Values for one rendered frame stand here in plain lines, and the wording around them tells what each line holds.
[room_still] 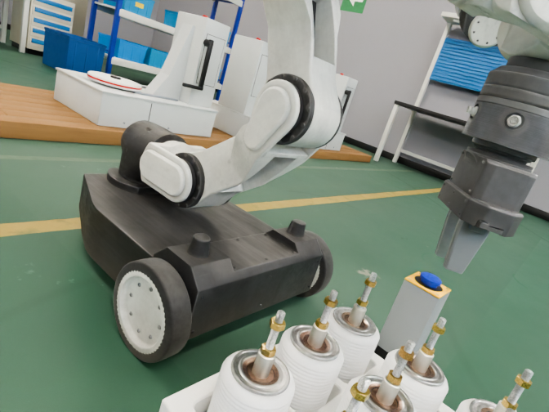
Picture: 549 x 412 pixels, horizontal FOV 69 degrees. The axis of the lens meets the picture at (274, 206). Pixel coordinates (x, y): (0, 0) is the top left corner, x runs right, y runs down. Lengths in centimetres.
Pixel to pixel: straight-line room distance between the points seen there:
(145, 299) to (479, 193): 63
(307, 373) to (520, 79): 43
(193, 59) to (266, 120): 195
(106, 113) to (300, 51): 165
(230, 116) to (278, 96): 237
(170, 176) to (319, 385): 63
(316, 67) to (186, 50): 197
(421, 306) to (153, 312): 51
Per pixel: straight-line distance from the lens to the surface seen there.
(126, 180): 124
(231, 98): 318
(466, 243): 47
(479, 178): 44
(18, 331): 94
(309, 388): 61
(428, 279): 81
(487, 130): 44
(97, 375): 85
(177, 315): 76
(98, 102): 235
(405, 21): 622
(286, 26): 88
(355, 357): 70
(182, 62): 275
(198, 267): 80
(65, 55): 477
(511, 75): 45
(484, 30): 107
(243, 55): 317
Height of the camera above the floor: 59
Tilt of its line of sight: 17 degrees down
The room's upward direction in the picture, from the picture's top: 18 degrees clockwise
